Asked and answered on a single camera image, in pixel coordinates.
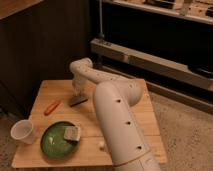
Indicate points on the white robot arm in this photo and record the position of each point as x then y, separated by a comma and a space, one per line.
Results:
112, 99

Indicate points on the white paper cup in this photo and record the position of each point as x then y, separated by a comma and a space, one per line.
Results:
23, 131

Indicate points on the grey-green sponge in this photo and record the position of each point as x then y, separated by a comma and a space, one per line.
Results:
72, 133

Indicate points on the grey metal shelf frame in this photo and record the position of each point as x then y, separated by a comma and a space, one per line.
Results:
174, 53

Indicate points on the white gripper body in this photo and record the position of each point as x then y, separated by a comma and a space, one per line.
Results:
78, 85

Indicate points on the orange carrot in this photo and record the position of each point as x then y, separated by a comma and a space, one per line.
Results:
51, 107

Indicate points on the green plate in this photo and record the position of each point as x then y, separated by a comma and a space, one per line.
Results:
53, 144

